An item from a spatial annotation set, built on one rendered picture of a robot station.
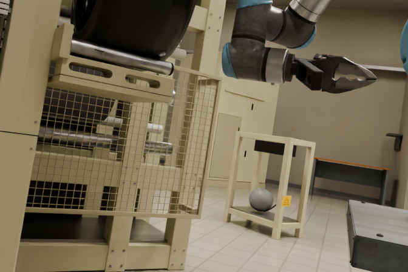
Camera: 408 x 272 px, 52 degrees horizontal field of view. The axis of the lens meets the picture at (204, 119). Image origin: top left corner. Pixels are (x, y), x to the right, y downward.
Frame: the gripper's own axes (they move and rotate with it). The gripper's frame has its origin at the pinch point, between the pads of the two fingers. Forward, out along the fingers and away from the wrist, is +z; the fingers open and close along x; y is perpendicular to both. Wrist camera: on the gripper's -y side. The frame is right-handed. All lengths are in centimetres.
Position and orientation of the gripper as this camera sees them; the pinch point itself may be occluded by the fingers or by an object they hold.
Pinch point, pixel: (370, 79)
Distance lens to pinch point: 107.3
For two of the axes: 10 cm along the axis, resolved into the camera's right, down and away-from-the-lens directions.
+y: 3.5, -2.9, 8.9
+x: -0.5, 9.4, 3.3
